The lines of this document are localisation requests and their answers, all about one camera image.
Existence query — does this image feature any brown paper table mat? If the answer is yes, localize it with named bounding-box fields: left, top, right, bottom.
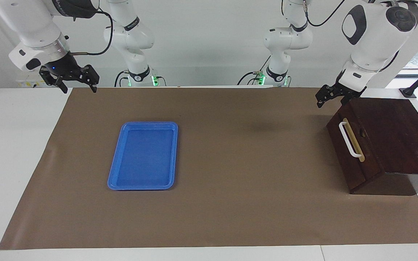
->
left=0, top=86, right=418, bottom=250

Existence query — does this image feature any dark wooden drawer cabinet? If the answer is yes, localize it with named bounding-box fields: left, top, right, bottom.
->
left=326, top=97, right=418, bottom=196

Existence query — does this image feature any blue plastic tray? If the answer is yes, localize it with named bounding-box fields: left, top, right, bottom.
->
left=107, top=121, right=179, bottom=191

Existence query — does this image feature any black arm base cable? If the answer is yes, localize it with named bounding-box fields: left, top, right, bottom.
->
left=237, top=71, right=258, bottom=86
left=114, top=70, right=130, bottom=87

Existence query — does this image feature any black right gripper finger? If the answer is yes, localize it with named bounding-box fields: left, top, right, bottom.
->
left=39, top=67, right=68, bottom=94
left=81, top=64, right=100, bottom=93

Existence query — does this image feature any black right arm base cable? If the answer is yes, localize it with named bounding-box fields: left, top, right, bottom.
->
left=114, top=70, right=130, bottom=87

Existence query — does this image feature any wall socket with yellow labels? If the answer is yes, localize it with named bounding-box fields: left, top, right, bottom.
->
left=17, top=80, right=46, bottom=88

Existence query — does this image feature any black left arm base cable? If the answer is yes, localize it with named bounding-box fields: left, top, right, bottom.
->
left=237, top=71, right=258, bottom=86

